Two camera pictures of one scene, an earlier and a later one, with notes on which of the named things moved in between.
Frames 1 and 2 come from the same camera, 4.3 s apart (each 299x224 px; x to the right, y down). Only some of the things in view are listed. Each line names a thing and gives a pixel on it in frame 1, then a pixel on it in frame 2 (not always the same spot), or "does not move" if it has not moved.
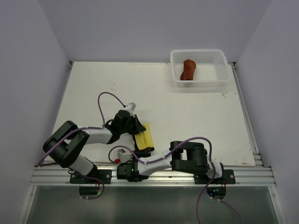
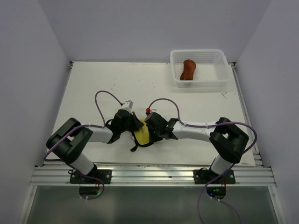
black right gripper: (145, 153) to (153, 138)
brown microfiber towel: (189, 67) does not move
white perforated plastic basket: (212, 67) does not move
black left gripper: (138, 127) does not move
